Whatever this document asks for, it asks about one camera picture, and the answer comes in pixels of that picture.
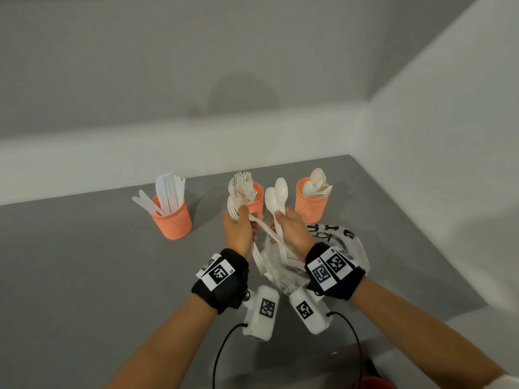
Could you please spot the person's right hand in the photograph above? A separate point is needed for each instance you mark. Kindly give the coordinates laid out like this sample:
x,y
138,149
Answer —
x,y
298,236

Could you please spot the person's left hand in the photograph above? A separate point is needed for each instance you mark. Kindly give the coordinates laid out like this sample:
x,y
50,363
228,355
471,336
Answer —
x,y
237,234

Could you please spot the white plastic fork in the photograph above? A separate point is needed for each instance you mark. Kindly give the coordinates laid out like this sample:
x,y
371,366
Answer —
x,y
259,259
232,206

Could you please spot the orange mesh cup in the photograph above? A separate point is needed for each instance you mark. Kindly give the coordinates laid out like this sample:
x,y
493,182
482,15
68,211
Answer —
x,y
310,210
174,226
257,206

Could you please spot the white plastic spoon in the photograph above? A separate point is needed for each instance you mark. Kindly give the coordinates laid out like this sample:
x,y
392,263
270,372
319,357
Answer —
x,y
281,190
271,202

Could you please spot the bunch of white plastic forks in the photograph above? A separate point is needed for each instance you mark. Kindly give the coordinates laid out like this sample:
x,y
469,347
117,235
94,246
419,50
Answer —
x,y
241,184

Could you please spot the bunch of white plastic spoons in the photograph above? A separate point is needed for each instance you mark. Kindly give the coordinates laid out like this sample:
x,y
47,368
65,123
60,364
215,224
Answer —
x,y
316,186

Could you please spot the clear plastic bag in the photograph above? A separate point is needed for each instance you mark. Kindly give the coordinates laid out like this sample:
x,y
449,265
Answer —
x,y
352,247

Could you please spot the bunch of white plastic knives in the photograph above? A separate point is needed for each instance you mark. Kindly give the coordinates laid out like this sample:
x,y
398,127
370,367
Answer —
x,y
166,190

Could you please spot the person's left forearm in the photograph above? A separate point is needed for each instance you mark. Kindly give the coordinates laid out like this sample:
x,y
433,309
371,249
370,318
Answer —
x,y
162,348

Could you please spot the person's right forearm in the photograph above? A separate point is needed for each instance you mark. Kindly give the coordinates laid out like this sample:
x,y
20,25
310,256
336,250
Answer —
x,y
421,340

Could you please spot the black marker wristband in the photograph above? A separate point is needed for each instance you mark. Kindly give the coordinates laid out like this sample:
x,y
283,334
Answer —
x,y
348,285
231,295

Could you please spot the red round object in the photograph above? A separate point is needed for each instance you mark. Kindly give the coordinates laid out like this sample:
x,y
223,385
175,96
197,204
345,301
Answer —
x,y
373,382

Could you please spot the white shirt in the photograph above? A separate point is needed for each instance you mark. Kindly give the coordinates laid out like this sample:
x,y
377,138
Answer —
x,y
509,382

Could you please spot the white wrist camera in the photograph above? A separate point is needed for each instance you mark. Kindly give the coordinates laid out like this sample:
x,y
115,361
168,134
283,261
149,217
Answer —
x,y
259,326
316,320

